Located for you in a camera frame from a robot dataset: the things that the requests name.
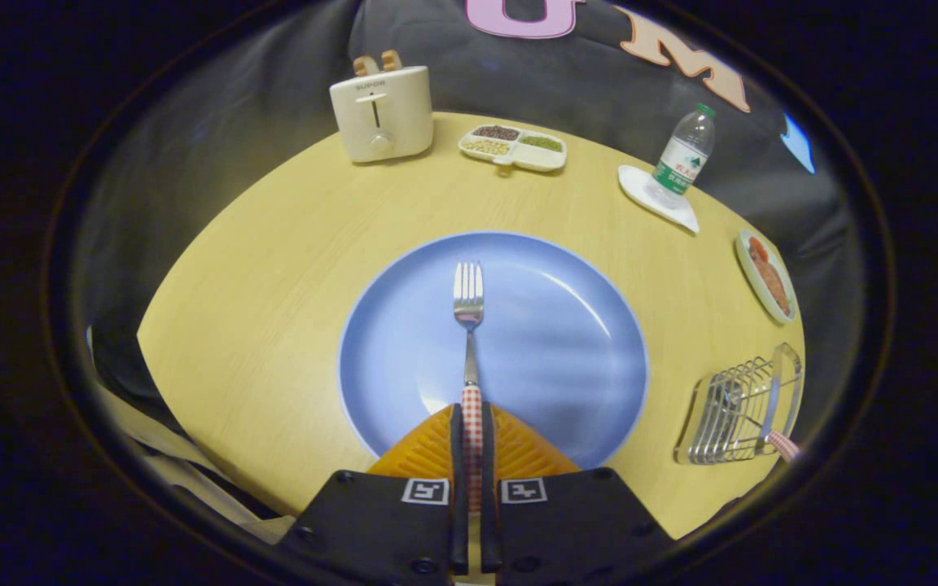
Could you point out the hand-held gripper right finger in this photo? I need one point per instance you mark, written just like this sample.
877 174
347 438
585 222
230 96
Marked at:
575 529

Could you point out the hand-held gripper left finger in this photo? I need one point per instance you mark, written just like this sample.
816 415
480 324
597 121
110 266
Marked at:
371 529

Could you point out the blue round plate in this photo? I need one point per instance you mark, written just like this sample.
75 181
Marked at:
558 350

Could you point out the person's beige trousers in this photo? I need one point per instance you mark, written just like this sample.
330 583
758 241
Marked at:
159 435

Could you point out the pale green plate of food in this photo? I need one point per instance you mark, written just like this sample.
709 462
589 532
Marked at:
769 277

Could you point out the white coaster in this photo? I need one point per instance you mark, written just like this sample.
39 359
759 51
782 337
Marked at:
640 189

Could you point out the white divided dish with beans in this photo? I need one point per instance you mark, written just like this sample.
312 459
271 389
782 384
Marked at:
530 159

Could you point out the clear water bottle green cap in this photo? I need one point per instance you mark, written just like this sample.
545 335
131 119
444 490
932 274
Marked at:
683 163

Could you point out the white toaster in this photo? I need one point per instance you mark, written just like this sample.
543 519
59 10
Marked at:
400 118

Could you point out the toasted bread slice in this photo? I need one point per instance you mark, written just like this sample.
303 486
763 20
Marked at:
392 61
365 67

